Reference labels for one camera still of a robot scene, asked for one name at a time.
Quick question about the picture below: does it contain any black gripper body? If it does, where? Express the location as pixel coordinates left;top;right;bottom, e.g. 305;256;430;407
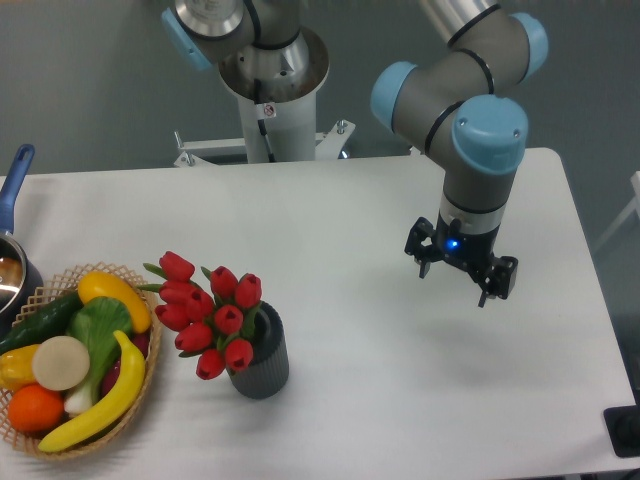
404;215;518;300

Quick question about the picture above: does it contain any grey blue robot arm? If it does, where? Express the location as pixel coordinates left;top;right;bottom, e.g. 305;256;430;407
161;1;549;299

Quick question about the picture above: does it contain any dark grey ribbed vase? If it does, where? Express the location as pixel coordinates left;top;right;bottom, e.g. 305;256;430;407
227;302;289;400

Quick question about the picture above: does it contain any black device at table edge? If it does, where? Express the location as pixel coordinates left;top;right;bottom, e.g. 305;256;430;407
603;405;639;458

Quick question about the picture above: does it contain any red tulip bouquet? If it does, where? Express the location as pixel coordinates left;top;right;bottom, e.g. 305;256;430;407
141;251;262;380

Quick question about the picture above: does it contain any dark red vegetable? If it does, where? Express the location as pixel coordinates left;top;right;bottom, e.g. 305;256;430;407
100;332;150;398

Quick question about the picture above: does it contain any yellow banana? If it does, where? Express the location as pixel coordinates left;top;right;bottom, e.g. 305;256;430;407
38;330;146;453

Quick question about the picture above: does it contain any green bok choy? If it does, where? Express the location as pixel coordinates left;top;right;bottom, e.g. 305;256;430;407
64;297;132;417

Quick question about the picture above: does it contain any woven wicker basket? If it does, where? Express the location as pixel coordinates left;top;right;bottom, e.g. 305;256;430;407
1;262;162;461

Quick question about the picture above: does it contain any green cucumber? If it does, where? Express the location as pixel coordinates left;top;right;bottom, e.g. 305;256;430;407
1;291;83;354

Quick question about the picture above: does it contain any beige round slice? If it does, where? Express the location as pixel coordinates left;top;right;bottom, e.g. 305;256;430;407
31;336;90;391

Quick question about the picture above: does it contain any orange fruit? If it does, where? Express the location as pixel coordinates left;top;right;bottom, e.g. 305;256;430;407
7;384;64;433

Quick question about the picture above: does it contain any yellow bell pepper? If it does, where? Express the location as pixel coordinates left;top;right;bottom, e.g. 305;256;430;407
0;344;40;391

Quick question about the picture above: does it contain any white frame at right edge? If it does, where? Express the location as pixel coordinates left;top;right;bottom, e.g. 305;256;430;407
595;171;639;249

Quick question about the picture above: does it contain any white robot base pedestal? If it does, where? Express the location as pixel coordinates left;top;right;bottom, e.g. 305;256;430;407
174;27;356;167

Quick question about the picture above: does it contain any blue handled saucepan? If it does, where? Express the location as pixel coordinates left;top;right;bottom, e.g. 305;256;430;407
1;144;43;338

